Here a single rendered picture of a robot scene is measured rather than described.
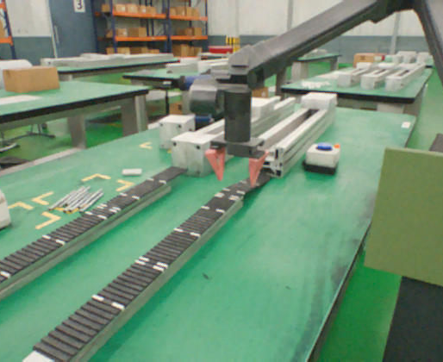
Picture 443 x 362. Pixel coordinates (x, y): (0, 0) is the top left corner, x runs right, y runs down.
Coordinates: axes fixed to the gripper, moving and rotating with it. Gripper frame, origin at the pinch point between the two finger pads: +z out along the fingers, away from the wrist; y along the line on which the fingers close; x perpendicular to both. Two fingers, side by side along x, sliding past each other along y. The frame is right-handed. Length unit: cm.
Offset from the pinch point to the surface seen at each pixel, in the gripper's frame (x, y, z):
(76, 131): -149, 212, 46
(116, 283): 37.9, 1.8, 2.5
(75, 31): -886, 965, -44
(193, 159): -10.4, 16.9, 1.1
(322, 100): -76, -4, -6
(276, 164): -19.2, -3.2, 2.0
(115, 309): 42.2, -1.5, 2.4
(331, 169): -27.1, -16.4, 3.9
